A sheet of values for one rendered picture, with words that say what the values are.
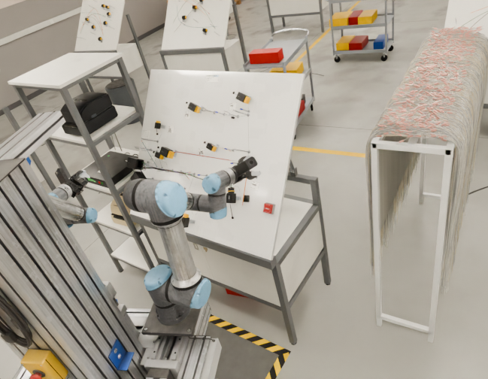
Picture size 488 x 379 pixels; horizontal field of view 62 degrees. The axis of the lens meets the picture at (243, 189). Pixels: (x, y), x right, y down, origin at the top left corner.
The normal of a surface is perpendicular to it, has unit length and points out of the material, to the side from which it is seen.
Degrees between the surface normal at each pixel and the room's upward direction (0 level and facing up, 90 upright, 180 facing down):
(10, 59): 90
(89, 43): 50
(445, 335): 0
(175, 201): 82
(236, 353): 0
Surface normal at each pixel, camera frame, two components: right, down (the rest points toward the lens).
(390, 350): -0.21, -0.79
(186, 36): -0.50, -0.05
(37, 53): 0.84, 0.15
